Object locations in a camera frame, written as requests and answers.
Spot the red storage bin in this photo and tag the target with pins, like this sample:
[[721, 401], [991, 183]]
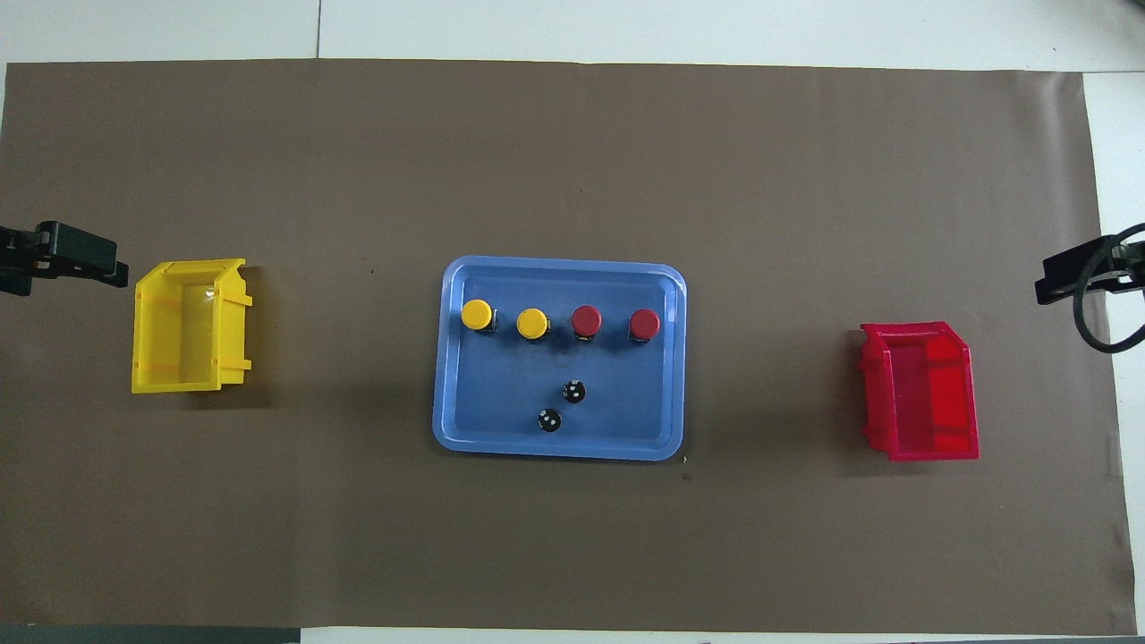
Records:
[[930, 394]]

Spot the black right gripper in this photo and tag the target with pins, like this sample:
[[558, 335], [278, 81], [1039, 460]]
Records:
[[1096, 264]]

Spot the brown table mat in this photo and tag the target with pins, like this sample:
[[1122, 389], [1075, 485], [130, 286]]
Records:
[[358, 537]]

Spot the red push button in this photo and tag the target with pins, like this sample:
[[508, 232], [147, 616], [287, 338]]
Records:
[[644, 323], [586, 319]]

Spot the black cylindrical capacitor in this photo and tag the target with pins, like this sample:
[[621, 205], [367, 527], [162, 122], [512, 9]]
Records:
[[549, 420], [573, 391]]

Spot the blue plastic tray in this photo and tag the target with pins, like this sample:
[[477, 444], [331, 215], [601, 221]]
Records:
[[501, 394]]

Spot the yellow push button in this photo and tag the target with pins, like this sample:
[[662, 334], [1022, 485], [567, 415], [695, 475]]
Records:
[[532, 323], [477, 314]]

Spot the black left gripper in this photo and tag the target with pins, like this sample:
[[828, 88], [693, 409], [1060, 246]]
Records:
[[76, 250]]

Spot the yellow storage bin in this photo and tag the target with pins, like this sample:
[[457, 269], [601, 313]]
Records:
[[179, 349]]

